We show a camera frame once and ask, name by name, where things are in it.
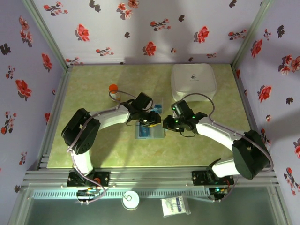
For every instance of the blue credit card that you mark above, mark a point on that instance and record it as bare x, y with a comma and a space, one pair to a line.
144, 132

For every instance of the pale green card holder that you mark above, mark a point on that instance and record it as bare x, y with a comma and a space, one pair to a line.
157, 134

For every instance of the blue VIP card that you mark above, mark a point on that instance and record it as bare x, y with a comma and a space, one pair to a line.
157, 109

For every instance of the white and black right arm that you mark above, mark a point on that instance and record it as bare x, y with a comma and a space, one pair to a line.
218, 133

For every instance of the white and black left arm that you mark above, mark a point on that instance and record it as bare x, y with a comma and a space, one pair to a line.
110, 118

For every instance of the orange pill bottle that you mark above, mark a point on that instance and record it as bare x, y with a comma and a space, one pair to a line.
114, 92

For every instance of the small electronics board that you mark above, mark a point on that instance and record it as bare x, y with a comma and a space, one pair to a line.
218, 193
87, 194

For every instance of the white pull-tab can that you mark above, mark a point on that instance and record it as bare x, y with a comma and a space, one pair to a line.
130, 200

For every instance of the clear packet of white pads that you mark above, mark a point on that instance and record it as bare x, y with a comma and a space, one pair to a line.
175, 206

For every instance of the perforated metal strip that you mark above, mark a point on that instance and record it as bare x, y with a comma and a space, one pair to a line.
58, 194

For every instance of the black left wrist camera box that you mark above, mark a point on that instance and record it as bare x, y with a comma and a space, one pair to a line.
143, 100

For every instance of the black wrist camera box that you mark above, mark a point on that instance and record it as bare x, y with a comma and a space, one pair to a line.
143, 100
181, 109

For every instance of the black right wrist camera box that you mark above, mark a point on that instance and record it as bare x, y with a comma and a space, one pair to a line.
181, 109

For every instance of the long aluminium frame rail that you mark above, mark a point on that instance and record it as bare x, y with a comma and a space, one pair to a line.
150, 178

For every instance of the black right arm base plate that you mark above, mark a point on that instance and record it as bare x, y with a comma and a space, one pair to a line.
199, 178

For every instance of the aluminium side rail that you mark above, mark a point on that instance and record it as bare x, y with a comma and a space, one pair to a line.
250, 122
56, 117

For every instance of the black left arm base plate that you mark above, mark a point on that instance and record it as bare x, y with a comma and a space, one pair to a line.
103, 179

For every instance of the aluminium frame post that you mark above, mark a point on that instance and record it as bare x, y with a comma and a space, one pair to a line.
253, 30
44, 30

